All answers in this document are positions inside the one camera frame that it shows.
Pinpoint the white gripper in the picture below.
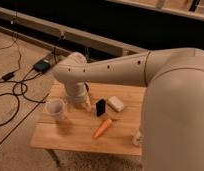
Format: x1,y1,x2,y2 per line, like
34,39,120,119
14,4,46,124
64,82,92,112

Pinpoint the black eraser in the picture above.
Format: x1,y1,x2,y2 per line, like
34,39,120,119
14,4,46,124
96,99,106,116

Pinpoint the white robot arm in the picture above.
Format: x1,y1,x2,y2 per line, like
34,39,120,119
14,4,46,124
53,48,204,171

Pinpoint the white soap bar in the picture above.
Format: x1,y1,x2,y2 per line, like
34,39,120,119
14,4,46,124
107,96,124,112

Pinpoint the orange carrot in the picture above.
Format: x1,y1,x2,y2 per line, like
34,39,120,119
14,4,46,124
94,119,112,139

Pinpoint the wooden table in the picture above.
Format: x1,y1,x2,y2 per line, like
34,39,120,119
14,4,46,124
31,83,145,155

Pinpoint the clear plastic cup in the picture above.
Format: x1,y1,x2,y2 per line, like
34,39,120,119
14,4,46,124
45,99,65,122

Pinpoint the black power adapter box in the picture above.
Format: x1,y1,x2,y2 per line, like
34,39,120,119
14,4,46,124
33,60,50,74

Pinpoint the small black plug adapter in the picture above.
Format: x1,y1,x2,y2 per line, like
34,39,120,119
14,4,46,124
2,72,14,81

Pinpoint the black floor cable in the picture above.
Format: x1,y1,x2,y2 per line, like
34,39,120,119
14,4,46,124
0,33,51,128

